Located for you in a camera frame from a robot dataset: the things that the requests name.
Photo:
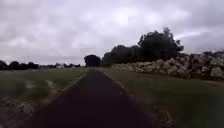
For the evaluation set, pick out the lone dark tree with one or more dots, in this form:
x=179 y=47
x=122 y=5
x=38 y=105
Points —
x=92 y=60

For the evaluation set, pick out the dark asphalt path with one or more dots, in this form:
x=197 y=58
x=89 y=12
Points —
x=93 y=106

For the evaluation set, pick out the row of dark trees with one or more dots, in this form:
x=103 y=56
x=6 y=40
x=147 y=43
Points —
x=156 y=46

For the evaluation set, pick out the grass verge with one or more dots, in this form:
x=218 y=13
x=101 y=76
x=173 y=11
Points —
x=173 y=96

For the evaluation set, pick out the grass field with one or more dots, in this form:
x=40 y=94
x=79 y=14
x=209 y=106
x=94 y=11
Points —
x=30 y=81

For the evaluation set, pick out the distant row of trees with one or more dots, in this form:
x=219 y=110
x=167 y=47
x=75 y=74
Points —
x=20 y=65

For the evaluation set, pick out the dry stone wall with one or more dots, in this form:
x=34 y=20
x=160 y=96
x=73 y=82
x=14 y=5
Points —
x=180 y=66

